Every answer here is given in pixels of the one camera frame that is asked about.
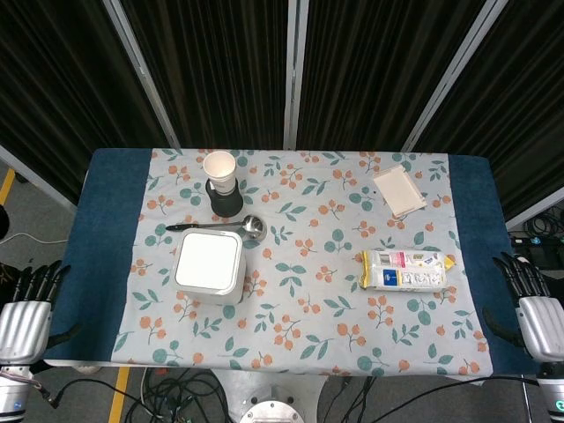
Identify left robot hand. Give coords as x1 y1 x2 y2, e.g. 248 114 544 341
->
0 259 84 363

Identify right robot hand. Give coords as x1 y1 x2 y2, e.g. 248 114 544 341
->
482 251 564 363

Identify silver robot base flange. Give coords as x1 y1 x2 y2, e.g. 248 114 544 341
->
240 398 301 423

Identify black power strip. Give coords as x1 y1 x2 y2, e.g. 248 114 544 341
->
508 235 564 265

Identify blue table cover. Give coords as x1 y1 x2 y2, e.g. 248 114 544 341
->
43 147 539 367

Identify white yellow snack package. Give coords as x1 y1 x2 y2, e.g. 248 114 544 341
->
359 249 456 291

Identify white square lidded bin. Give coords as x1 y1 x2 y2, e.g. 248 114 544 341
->
170 227 245 306

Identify black cup holder base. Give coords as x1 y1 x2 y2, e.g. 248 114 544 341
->
205 177 245 219

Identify floral tablecloth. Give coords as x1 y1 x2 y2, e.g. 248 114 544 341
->
111 148 494 376

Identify white paper cup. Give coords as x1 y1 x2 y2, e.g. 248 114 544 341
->
203 151 238 197

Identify black curtain partition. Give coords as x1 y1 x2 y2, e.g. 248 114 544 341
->
0 0 564 221

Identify black floor cables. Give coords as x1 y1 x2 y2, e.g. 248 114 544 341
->
43 367 248 423

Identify metal ladle black handle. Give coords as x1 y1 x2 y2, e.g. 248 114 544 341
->
165 214 268 242

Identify aluminium partition post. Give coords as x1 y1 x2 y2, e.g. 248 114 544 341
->
103 0 182 150
282 0 309 150
401 0 512 153

